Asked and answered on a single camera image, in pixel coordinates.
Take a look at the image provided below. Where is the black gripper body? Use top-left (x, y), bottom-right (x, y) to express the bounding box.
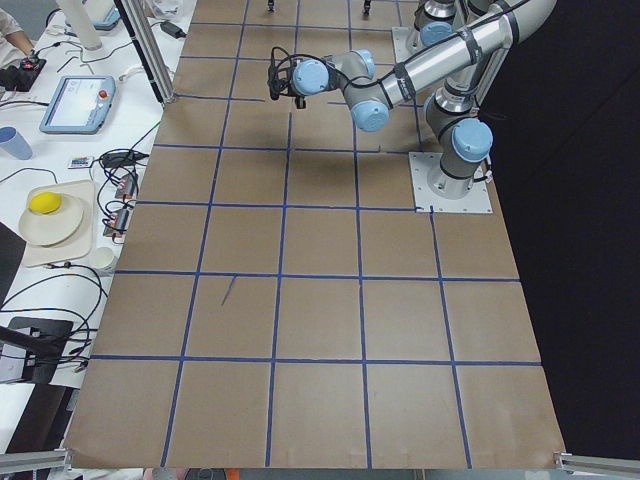
top-left (267, 47), bottom-right (306, 109)

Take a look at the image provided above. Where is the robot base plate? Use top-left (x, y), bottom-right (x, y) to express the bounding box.
top-left (391, 26), bottom-right (424, 63)

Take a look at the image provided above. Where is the white paper cup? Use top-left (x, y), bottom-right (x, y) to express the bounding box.
top-left (89, 247), bottom-right (118, 276)

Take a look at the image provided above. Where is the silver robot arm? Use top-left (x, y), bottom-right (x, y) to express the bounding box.
top-left (267, 0), bottom-right (556, 200)
top-left (267, 1), bottom-right (467, 108)

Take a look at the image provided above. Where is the black power adapter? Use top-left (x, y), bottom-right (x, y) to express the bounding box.
top-left (160, 20), bottom-right (187, 39)

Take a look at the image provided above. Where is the light blue plastic cup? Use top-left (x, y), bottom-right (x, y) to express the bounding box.
top-left (0, 126), bottom-right (33, 160)

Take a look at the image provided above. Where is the blue teach pendant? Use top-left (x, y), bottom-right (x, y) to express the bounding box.
top-left (39, 75), bottom-right (116, 135)

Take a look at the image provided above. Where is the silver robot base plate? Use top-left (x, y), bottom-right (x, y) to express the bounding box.
top-left (409, 152), bottom-right (493, 214)

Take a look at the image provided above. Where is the yellow lemon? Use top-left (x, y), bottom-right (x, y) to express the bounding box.
top-left (28, 191), bottom-right (62, 215)

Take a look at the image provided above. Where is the aluminium frame post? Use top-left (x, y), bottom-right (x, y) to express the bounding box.
top-left (114, 0), bottom-right (175, 105)

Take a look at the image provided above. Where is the beige plate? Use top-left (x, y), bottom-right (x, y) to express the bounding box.
top-left (18, 195), bottom-right (84, 246)

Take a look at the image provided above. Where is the white cylinder roll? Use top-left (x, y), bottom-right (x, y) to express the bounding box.
top-left (56, 0), bottom-right (102, 51)

